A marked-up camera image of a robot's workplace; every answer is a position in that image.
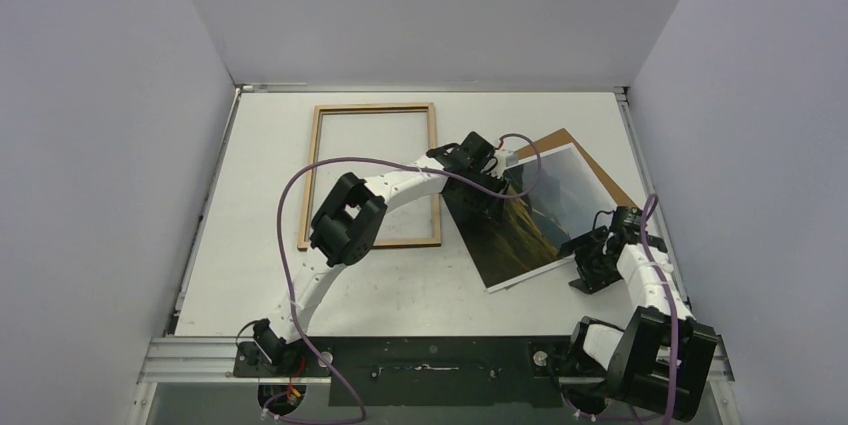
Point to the brown frame backing board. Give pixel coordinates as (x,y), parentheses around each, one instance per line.
(563,137)

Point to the clear glass pane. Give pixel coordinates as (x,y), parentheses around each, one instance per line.
(400,137)

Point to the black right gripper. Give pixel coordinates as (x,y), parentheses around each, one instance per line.
(591,265)

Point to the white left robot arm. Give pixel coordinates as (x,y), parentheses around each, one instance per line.
(345,227)

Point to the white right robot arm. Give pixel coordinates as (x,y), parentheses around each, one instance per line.
(660,360)

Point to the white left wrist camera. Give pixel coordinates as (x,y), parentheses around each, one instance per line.
(504,159)

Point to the landscape photo print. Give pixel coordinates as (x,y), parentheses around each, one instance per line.
(566,202)

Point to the wooden picture frame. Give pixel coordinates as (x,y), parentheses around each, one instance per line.
(320,111)

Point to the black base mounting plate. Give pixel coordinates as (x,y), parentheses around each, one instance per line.
(431,371)

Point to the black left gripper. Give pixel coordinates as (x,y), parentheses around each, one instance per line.
(488,206)

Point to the aluminium rail front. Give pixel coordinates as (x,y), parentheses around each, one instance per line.
(218,359)

